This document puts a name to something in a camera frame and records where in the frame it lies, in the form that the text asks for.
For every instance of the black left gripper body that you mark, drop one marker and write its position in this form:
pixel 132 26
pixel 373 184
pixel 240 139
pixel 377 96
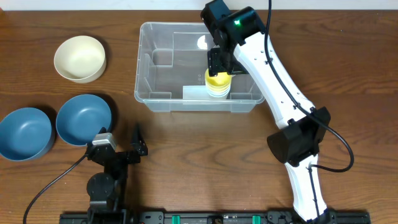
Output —
pixel 121 156

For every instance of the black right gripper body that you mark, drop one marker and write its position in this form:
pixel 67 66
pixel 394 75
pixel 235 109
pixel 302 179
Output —
pixel 219 62

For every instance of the yellow cup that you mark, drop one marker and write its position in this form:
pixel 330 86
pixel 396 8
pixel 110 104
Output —
pixel 218 88
pixel 221 80

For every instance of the blue bowl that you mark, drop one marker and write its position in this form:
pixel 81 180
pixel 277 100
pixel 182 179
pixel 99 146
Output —
pixel 81 118
pixel 26 134

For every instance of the pink cup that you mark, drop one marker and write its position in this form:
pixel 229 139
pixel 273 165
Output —
pixel 211 91

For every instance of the cream bowl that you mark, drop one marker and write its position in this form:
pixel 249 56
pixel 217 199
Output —
pixel 81 59

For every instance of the light blue cup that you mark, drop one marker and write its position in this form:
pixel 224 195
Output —
pixel 218 94

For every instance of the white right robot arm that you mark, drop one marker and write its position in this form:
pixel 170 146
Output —
pixel 243 46

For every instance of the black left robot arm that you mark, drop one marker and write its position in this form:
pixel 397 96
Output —
pixel 107 188

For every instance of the clear plastic storage bin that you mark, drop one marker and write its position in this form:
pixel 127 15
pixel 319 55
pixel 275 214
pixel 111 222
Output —
pixel 174 54

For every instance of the white label in bin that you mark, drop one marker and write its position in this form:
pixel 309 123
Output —
pixel 195 92

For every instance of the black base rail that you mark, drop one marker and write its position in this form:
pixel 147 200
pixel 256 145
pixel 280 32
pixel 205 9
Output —
pixel 270 217

